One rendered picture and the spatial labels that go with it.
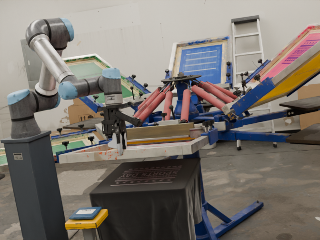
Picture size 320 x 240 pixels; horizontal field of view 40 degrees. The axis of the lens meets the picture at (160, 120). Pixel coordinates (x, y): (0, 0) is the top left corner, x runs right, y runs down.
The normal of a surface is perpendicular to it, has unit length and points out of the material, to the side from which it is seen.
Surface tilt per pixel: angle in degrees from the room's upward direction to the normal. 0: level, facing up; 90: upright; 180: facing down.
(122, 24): 90
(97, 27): 90
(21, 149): 90
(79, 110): 89
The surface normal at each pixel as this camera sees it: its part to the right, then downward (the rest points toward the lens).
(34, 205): -0.44, 0.22
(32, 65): -0.23, 0.20
